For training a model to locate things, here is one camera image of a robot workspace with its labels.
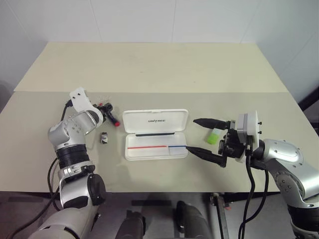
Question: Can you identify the white hinged pencil case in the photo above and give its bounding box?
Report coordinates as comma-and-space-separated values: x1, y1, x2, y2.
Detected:
122, 108, 189, 161

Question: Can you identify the black angular object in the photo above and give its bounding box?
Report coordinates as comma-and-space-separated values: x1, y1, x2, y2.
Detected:
298, 84, 319, 132

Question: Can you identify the black metal table leg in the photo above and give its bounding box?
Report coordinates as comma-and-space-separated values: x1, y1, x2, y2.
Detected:
210, 192, 230, 239

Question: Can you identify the green eraser with clear sleeve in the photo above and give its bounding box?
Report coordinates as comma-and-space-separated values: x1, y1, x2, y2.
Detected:
206, 127, 223, 144

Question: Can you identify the black pen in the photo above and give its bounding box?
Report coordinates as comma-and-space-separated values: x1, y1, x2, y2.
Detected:
136, 132, 175, 137

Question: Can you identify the thin red pen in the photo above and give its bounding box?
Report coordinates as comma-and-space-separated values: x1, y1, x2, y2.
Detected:
127, 145, 167, 150

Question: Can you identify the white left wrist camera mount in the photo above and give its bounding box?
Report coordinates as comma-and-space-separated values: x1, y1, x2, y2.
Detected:
69, 87, 103, 125

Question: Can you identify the dark rounded shape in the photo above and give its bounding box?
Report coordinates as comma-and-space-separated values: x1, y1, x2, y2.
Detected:
116, 210, 147, 239
175, 200, 213, 239

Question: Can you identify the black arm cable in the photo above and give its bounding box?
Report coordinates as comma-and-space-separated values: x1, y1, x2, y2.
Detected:
14, 99, 73, 233
237, 144, 270, 239

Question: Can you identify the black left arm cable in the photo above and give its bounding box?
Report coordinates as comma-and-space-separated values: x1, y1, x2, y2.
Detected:
14, 99, 73, 233

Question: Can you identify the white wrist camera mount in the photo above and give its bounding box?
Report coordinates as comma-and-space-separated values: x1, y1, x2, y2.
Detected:
69, 87, 103, 125
236, 110, 263, 164

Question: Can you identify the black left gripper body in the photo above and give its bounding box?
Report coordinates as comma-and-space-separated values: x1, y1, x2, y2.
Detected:
96, 106, 108, 123

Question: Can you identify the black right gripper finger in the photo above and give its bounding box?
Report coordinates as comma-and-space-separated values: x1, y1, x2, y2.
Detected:
186, 146, 227, 168
192, 118, 229, 130

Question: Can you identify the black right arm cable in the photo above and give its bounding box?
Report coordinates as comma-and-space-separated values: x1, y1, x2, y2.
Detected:
237, 144, 270, 239

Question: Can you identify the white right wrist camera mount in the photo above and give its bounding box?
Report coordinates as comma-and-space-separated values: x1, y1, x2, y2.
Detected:
236, 110, 263, 164

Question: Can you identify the black marker with red cap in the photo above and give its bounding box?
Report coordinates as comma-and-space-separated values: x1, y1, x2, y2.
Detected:
99, 102, 120, 127

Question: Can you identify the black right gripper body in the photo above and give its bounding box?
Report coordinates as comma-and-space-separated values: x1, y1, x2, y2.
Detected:
217, 120, 247, 163

